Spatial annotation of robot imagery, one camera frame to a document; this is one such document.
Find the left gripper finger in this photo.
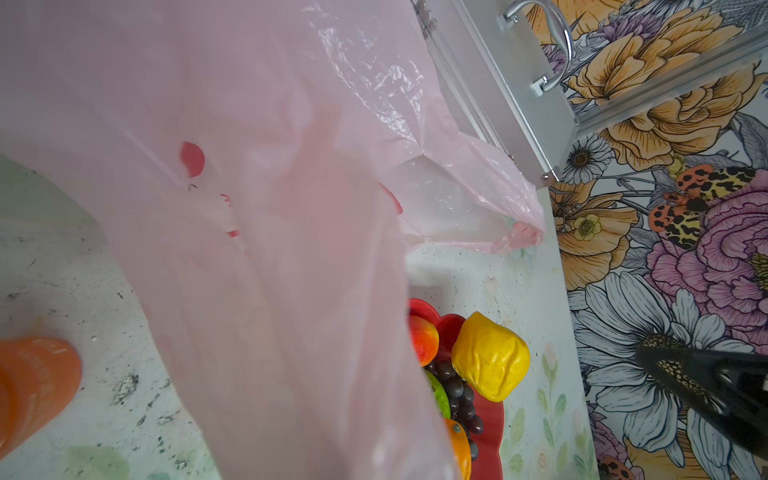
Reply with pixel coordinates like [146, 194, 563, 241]
[635, 346, 767, 460]

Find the green lime toy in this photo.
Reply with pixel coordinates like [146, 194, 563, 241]
[424, 370, 451, 419]

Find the yellow lemon toy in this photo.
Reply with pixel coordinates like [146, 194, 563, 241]
[451, 312, 531, 403]

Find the red yellow peach toy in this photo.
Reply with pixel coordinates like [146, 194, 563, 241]
[408, 316, 440, 367]

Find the pink plastic bag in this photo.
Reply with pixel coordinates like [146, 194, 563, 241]
[1, 1, 544, 479]

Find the orange plastic bottle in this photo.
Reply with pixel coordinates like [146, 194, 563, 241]
[1, 337, 82, 457]

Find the dark purple grapes toy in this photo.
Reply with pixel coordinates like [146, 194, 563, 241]
[424, 360, 485, 461]

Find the red flower-shaped plate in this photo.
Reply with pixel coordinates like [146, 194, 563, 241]
[409, 298, 505, 480]

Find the silver metal case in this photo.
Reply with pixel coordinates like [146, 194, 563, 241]
[413, 1, 579, 188]

